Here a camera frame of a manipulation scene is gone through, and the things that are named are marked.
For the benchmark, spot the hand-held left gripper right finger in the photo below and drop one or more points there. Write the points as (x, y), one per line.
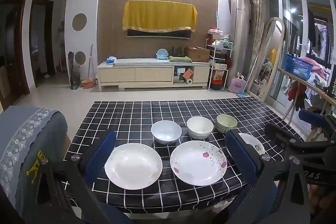
(242, 158)

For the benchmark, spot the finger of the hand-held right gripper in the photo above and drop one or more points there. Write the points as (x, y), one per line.
(311, 117)
(281, 134)

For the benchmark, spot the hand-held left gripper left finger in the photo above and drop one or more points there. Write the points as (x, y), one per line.
(101, 157)

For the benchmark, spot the small white printed plate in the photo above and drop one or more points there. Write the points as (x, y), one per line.
(253, 142)

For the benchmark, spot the plain white plate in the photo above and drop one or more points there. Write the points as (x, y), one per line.
(134, 166)

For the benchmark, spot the green patterned bowl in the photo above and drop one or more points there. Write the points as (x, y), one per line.
(226, 121)

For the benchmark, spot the white plate with pink petals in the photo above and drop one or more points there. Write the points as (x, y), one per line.
(197, 163)

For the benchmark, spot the white bowl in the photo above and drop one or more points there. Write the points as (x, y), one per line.
(200, 127)

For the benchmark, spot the light blue bowl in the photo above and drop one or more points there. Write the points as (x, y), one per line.
(166, 130)

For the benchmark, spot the person's right hand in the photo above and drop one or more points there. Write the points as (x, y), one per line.
(324, 200)

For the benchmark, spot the red hanging clothes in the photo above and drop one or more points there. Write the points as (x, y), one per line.
(296, 94)

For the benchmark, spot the wooden drying rack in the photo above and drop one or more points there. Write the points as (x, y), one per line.
(302, 79)

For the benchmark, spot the blue plastic basket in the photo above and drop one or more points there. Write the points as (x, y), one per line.
(296, 66)

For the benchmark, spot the pink blanket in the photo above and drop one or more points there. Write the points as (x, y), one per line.
(313, 62)

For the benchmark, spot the black white checkered tablecloth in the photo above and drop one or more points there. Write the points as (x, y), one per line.
(147, 113)

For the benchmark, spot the pink bag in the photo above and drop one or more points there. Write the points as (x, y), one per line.
(237, 85)

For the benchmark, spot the arched standing mirror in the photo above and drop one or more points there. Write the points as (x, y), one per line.
(270, 61)

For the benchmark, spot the broom with dustpan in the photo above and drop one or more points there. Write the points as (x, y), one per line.
(88, 81)

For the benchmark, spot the grey chair cover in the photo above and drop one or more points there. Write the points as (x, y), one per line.
(23, 140)

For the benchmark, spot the upright vacuum cleaner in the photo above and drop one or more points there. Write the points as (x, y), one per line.
(73, 74)

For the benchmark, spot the white paper roll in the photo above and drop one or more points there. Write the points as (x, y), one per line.
(189, 81)

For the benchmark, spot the sliding glass door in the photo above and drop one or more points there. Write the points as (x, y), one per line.
(286, 24)

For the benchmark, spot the blue tissue box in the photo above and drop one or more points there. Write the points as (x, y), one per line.
(111, 60)

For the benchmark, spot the beige tv cabinet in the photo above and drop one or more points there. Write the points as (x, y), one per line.
(152, 74)

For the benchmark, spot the white shelf rack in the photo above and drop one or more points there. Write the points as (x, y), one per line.
(220, 56)

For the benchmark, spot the tall cylindrical air conditioner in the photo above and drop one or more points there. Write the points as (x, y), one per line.
(240, 43)

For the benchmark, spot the orange box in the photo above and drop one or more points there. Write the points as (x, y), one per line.
(188, 74)

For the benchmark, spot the brown cardboard box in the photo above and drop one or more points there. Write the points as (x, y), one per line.
(198, 54)

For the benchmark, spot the beige patterned curtain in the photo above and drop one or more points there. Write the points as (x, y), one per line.
(256, 16)

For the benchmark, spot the green folded cloth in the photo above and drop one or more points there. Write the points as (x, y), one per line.
(179, 58)

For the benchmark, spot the blue lidded pot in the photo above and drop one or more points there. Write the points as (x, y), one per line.
(162, 54)

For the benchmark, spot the yellow cloth cover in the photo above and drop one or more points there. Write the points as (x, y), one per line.
(160, 15)

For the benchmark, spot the round brown wall niche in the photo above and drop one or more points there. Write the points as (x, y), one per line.
(80, 56)

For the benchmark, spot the wall television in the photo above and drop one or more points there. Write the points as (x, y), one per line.
(157, 33)

